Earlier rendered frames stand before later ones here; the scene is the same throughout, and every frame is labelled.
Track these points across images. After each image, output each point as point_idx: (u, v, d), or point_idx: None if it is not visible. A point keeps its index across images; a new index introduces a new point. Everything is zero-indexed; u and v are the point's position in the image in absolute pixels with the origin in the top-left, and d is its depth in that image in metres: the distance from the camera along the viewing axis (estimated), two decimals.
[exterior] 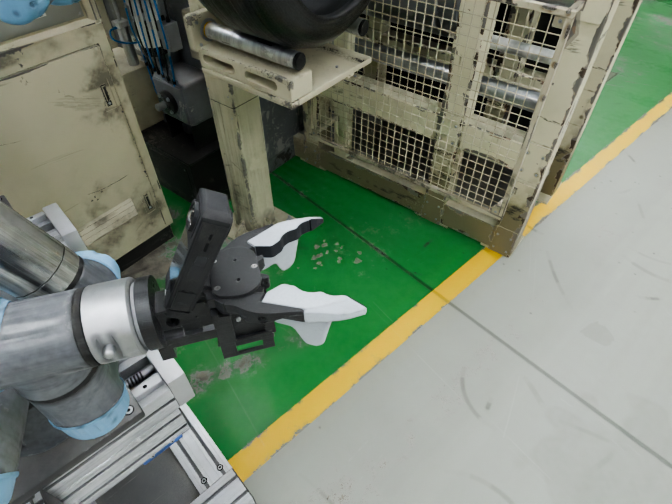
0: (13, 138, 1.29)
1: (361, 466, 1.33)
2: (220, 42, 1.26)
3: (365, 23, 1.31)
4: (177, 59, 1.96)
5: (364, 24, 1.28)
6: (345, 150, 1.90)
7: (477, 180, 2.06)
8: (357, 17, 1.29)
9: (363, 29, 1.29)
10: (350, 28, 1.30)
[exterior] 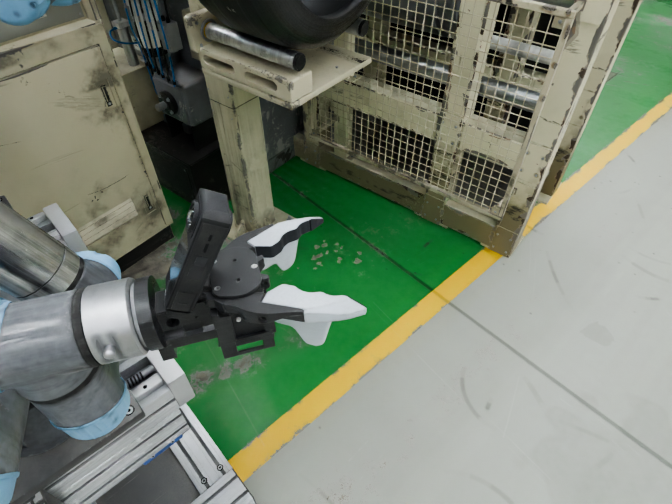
0: (13, 138, 1.29)
1: (361, 466, 1.33)
2: (222, 27, 1.24)
3: (360, 36, 1.31)
4: (177, 59, 1.96)
5: (367, 27, 1.30)
6: (345, 150, 1.90)
7: (477, 180, 2.06)
8: None
9: (365, 26, 1.29)
10: None
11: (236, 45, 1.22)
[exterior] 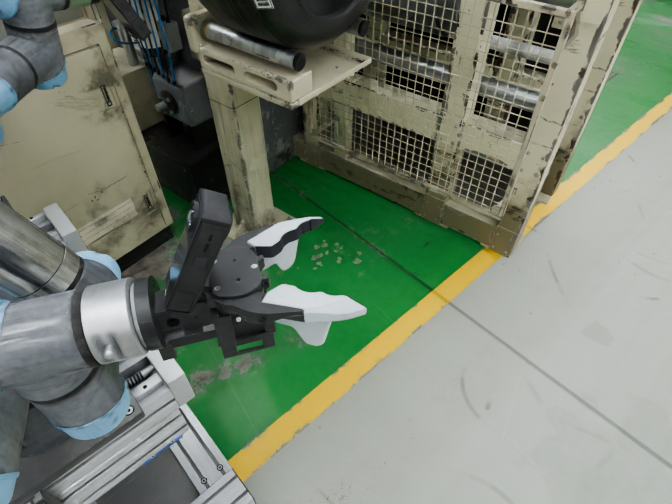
0: (13, 138, 1.29)
1: (361, 466, 1.33)
2: None
3: (359, 21, 1.28)
4: (177, 59, 1.96)
5: (362, 32, 1.29)
6: (345, 150, 1.90)
7: (477, 180, 2.06)
8: (352, 31, 1.30)
9: (365, 30, 1.30)
10: None
11: None
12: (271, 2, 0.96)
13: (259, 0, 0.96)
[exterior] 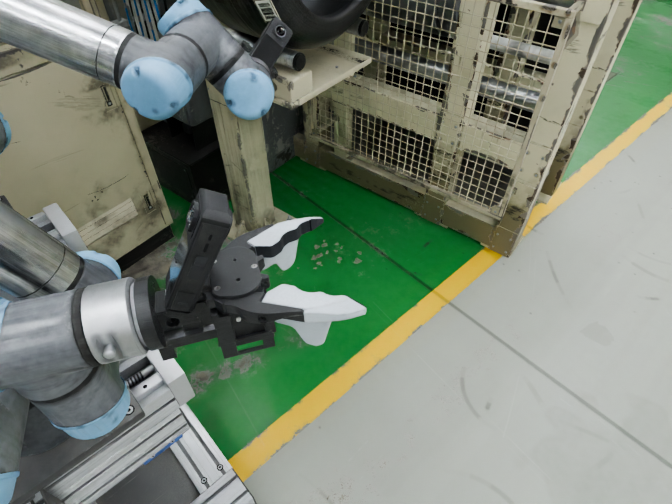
0: (13, 138, 1.29)
1: (361, 466, 1.33)
2: None
3: (365, 22, 1.31)
4: None
5: (363, 25, 1.28)
6: (345, 150, 1.90)
7: (477, 180, 2.06)
8: None
9: (363, 30, 1.29)
10: (350, 30, 1.30)
11: None
12: (278, 15, 0.99)
13: (266, 14, 0.99)
